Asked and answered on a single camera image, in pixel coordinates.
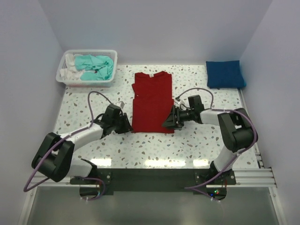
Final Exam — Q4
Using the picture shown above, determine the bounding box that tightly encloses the red t shirt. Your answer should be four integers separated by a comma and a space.
132, 71, 174, 134

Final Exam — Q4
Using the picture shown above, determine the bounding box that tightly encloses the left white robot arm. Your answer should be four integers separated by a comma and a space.
31, 104, 133, 182

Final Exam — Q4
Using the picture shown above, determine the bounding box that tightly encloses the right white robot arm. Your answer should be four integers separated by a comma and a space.
162, 95, 258, 184

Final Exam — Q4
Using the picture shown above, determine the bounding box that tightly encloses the folded blue t shirt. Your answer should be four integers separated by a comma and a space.
206, 60, 247, 89

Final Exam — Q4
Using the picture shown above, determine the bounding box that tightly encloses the teal t shirt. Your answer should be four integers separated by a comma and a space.
75, 55, 114, 81

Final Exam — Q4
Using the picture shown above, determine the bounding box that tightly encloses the white plastic laundry basket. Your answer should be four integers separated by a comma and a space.
56, 49, 118, 87

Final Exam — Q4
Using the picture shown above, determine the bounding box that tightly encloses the white t shirt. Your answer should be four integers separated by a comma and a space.
60, 53, 85, 80

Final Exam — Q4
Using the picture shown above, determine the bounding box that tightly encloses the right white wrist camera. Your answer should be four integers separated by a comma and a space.
174, 98, 184, 107

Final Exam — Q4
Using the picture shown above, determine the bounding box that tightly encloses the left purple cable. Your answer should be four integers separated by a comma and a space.
23, 91, 118, 202

